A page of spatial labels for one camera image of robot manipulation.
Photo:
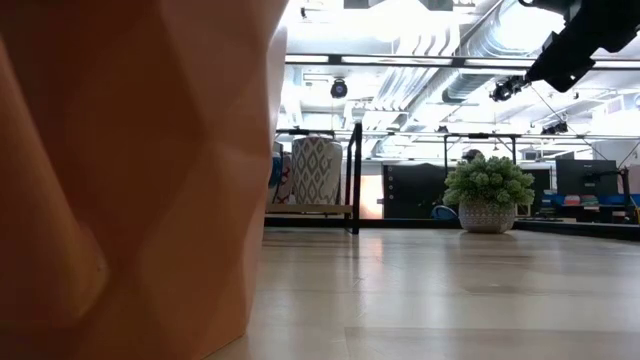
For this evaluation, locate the round black ceiling camera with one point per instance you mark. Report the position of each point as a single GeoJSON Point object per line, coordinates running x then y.
{"type": "Point", "coordinates": [339, 89]}

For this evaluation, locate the black aluminium table frame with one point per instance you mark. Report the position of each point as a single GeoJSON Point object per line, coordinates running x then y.
{"type": "Point", "coordinates": [575, 230]}

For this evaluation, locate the blue and white mug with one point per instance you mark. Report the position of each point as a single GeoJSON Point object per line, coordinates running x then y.
{"type": "Point", "coordinates": [275, 170]}

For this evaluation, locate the black metal rack frame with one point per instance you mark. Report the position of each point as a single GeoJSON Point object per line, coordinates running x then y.
{"type": "Point", "coordinates": [356, 175]}

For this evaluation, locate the black overhead crossbar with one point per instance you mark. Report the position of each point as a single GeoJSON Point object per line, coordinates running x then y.
{"type": "Point", "coordinates": [460, 62]}

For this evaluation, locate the black computer monitor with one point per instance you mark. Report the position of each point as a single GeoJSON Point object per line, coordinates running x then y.
{"type": "Point", "coordinates": [570, 185]}

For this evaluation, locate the blue storage bins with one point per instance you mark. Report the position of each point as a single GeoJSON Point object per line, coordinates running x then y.
{"type": "Point", "coordinates": [552, 200]}

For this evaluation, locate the person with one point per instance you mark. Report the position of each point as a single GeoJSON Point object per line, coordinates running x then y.
{"type": "Point", "coordinates": [472, 155]}

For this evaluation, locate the green plant in patterned pot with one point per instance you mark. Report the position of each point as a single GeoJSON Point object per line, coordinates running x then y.
{"type": "Point", "coordinates": [487, 185]}

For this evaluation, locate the black background desk frame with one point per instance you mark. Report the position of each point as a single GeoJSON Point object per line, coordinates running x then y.
{"type": "Point", "coordinates": [480, 135]}

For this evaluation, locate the black ceiling spotlight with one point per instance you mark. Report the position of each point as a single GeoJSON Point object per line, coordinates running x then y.
{"type": "Point", "coordinates": [507, 89]}
{"type": "Point", "coordinates": [556, 128]}

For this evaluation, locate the grey diamond pattern mug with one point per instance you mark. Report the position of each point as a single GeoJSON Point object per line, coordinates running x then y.
{"type": "Point", "coordinates": [315, 170]}

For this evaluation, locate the orange faceted mug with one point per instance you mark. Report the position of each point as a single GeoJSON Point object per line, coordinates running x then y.
{"type": "Point", "coordinates": [125, 175]}

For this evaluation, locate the black cabinet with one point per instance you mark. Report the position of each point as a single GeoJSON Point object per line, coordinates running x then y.
{"type": "Point", "coordinates": [415, 190]}

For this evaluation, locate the blue round object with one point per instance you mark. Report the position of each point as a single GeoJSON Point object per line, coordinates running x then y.
{"type": "Point", "coordinates": [442, 212]}

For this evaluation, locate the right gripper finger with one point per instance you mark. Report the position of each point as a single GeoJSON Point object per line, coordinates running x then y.
{"type": "Point", "coordinates": [562, 62]}

